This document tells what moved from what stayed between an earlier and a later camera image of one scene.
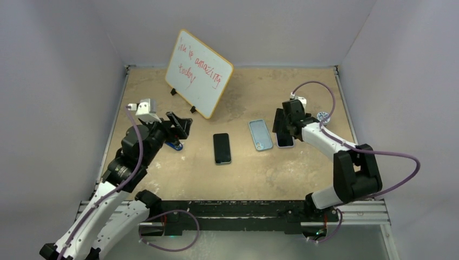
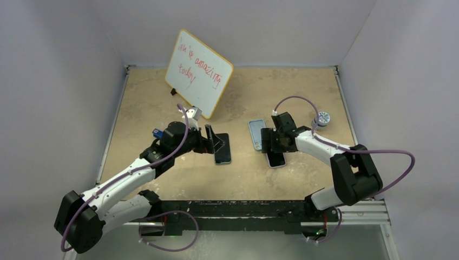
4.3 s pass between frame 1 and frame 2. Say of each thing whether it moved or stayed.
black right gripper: moved
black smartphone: stayed
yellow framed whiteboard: stayed
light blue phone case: stayed
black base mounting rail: stayed
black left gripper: moved
